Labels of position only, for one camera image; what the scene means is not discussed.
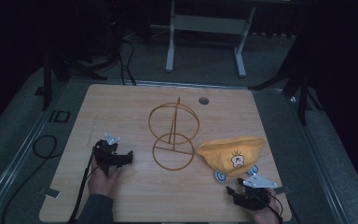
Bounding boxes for white metal table frame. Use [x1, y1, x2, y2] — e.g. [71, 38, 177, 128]
[164, 0, 257, 78]

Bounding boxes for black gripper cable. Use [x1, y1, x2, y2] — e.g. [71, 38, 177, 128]
[255, 189, 284, 224]
[67, 148, 97, 224]

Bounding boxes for person's left hand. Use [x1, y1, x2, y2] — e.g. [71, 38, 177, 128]
[88, 156, 123, 198]

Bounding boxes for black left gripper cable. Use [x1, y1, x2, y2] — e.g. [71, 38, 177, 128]
[67, 148, 97, 224]

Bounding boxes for black metal stand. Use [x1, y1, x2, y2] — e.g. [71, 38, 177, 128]
[248, 29, 324, 126]
[33, 50, 108, 112]

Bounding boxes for person's right hand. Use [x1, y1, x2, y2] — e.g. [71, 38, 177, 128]
[251, 188, 283, 224]

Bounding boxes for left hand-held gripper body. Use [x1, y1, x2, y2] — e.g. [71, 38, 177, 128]
[92, 133, 121, 175]

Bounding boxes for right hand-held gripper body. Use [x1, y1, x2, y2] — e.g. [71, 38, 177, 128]
[233, 174, 279, 211]

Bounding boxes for black hanging cables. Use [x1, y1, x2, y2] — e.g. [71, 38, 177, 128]
[105, 0, 138, 87]

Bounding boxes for grey tape piece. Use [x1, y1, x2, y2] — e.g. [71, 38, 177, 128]
[44, 188, 62, 199]
[275, 185, 294, 195]

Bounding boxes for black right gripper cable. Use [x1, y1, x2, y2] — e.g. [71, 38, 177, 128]
[255, 189, 284, 224]

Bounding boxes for gold wire hat stand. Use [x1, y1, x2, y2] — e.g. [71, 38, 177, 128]
[147, 96, 200, 172]

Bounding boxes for yellow hat with cartoon print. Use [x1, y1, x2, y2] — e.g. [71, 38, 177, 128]
[196, 135, 267, 184]

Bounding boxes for black floor cable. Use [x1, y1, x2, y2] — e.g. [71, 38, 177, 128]
[0, 134, 59, 224]

